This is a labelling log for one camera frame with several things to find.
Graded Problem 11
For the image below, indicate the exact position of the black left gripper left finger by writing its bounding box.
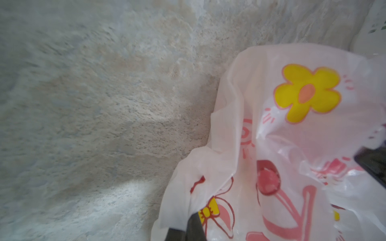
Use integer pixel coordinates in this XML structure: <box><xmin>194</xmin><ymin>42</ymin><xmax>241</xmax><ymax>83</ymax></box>
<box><xmin>165</xmin><ymin>213</ymin><xmax>207</xmax><ymax>241</ymax></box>

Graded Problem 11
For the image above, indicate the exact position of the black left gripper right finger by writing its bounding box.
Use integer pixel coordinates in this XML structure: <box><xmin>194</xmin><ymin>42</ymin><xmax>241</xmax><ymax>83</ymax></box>
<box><xmin>354</xmin><ymin>146</ymin><xmax>386</xmax><ymax>188</ymax></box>

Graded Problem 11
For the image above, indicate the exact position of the cartoon printed plastic bag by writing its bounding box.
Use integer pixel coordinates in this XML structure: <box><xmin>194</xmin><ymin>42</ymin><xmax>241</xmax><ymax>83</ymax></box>
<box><xmin>151</xmin><ymin>44</ymin><xmax>386</xmax><ymax>241</ymax></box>

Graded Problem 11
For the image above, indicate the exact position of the white perforated plastic basket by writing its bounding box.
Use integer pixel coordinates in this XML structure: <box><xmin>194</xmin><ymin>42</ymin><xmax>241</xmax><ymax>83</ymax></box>
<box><xmin>350</xmin><ymin>0</ymin><xmax>386</xmax><ymax>58</ymax></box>

